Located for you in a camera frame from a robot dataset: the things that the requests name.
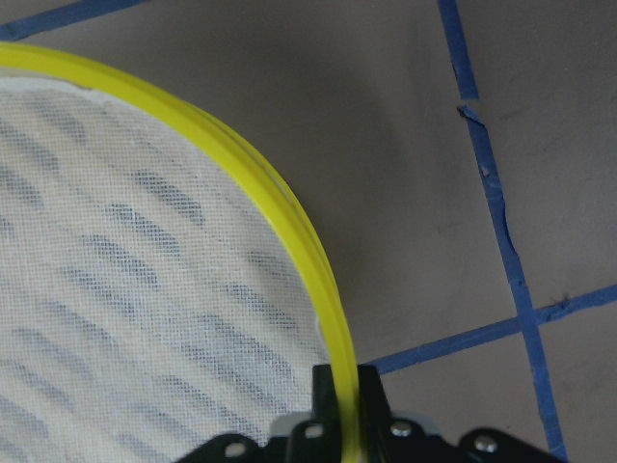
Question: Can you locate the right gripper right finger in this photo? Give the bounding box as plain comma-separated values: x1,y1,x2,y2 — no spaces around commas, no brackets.
358,366,432,462

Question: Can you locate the yellow steamer top layer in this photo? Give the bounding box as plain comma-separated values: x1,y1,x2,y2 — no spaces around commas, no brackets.
1,42,362,462

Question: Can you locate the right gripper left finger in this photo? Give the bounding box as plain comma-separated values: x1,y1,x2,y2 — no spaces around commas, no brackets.
284,364,342,463

